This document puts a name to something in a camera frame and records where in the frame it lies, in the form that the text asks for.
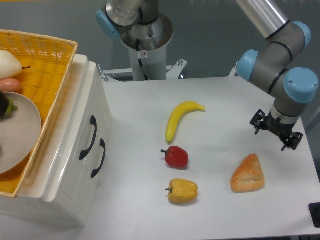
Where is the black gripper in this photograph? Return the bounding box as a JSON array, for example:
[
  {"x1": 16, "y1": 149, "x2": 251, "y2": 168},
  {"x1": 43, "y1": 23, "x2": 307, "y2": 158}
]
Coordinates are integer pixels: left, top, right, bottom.
[{"x1": 250, "y1": 109, "x2": 304, "y2": 151}]

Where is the black top drawer handle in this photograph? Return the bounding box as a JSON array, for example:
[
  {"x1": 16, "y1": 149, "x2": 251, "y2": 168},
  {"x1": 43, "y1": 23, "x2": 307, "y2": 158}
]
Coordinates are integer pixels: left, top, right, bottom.
[{"x1": 79, "y1": 115, "x2": 98, "y2": 161}]

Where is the black drawer handle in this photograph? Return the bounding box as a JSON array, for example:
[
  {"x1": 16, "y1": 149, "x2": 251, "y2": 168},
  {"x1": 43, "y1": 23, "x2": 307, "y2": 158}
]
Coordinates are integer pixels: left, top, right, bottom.
[
  {"x1": 79, "y1": 115, "x2": 98, "y2": 161},
  {"x1": 91, "y1": 138, "x2": 106, "y2": 179}
]

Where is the white drawer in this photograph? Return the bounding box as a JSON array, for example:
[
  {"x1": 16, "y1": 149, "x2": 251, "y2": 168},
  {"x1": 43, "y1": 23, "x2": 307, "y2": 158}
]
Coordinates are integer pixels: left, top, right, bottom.
[{"x1": 47, "y1": 62, "x2": 113, "y2": 211}]

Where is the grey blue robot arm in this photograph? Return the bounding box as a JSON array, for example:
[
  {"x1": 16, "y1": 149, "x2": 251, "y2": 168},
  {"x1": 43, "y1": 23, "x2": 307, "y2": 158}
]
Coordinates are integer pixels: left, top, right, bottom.
[{"x1": 235, "y1": 0, "x2": 319, "y2": 150}]

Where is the white drawer cabinet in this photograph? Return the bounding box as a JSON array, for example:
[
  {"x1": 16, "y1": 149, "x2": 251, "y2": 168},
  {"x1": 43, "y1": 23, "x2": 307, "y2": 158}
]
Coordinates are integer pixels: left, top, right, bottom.
[{"x1": 0, "y1": 55, "x2": 113, "y2": 226}]

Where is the golden puff pastry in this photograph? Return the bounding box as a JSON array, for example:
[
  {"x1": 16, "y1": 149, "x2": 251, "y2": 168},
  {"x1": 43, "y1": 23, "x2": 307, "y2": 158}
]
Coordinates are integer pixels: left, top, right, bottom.
[{"x1": 230, "y1": 153, "x2": 265, "y2": 194}]

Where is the yellow banana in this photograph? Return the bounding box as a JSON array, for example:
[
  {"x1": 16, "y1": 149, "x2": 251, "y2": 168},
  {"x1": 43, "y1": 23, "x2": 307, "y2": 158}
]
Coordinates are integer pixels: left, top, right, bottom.
[{"x1": 165, "y1": 101, "x2": 206, "y2": 144}]

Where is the red bell pepper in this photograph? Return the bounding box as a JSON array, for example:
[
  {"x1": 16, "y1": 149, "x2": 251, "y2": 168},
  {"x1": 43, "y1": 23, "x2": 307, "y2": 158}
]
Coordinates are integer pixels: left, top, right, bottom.
[{"x1": 160, "y1": 146, "x2": 189, "y2": 169}]

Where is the yellow bell pepper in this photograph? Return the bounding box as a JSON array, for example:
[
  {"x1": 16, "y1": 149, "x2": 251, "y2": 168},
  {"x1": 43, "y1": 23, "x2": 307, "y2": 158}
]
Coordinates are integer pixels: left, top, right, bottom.
[{"x1": 165, "y1": 178, "x2": 198, "y2": 204}]

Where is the yellow woven basket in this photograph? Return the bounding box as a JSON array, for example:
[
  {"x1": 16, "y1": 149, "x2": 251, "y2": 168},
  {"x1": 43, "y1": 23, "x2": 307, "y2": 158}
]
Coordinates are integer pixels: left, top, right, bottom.
[{"x1": 0, "y1": 29, "x2": 78, "y2": 198}]

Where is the grey round plate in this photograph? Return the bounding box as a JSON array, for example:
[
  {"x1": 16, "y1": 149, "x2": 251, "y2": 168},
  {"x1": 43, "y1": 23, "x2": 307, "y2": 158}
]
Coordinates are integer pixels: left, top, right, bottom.
[{"x1": 0, "y1": 92, "x2": 42, "y2": 173}]

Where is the dark purple mangosteen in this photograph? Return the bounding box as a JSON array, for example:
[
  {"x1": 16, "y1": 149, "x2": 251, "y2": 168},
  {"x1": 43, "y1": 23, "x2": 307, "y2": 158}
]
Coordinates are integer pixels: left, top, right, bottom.
[{"x1": 0, "y1": 91, "x2": 18, "y2": 120}]

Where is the pink sausage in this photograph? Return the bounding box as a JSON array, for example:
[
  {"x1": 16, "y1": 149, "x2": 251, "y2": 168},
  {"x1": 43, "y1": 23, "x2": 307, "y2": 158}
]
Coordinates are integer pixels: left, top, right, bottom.
[{"x1": 0, "y1": 78, "x2": 22, "y2": 94}]

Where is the white pear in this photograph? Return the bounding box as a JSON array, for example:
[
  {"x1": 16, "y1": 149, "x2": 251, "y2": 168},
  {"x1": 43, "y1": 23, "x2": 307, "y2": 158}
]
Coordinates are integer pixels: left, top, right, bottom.
[{"x1": 0, "y1": 50, "x2": 30, "y2": 80}]

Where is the black base cable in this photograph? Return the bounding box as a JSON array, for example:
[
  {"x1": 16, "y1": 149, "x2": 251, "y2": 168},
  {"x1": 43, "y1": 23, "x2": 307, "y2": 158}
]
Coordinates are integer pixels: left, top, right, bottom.
[{"x1": 135, "y1": 38, "x2": 150, "y2": 81}]

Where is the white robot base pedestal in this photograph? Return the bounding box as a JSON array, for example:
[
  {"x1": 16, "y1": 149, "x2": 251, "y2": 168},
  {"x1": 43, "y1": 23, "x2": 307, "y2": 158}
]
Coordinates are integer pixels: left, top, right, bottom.
[{"x1": 96, "y1": 10, "x2": 188, "y2": 81}]

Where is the black lower drawer handle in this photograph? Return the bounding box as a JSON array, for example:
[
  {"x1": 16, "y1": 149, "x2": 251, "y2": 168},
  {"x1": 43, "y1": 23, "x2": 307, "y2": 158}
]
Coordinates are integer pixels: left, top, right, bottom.
[{"x1": 91, "y1": 138, "x2": 106, "y2": 179}]

